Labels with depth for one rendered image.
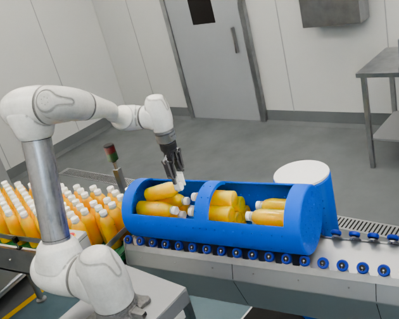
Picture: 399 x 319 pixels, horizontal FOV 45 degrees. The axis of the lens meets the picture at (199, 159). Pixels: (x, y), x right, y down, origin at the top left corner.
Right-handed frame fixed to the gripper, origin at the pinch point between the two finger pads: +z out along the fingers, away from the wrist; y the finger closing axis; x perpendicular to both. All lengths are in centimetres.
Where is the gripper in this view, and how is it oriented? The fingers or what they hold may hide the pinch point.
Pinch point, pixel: (178, 181)
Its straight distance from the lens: 220.0
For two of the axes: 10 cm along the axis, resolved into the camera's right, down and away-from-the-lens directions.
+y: 4.7, -4.7, 7.5
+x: -8.5, -0.1, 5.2
